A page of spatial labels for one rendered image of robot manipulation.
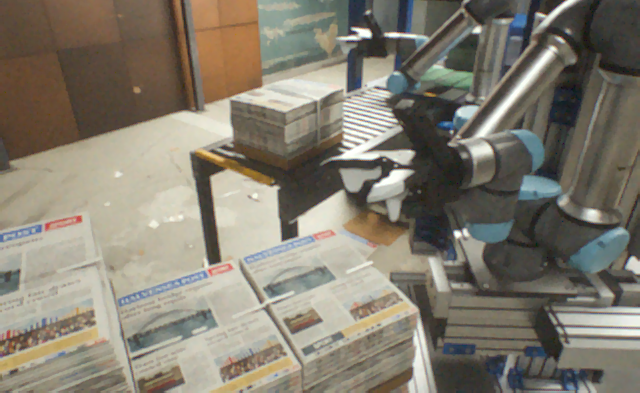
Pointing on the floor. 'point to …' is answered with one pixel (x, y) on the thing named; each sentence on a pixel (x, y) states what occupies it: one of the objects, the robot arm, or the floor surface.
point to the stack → (272, 324)
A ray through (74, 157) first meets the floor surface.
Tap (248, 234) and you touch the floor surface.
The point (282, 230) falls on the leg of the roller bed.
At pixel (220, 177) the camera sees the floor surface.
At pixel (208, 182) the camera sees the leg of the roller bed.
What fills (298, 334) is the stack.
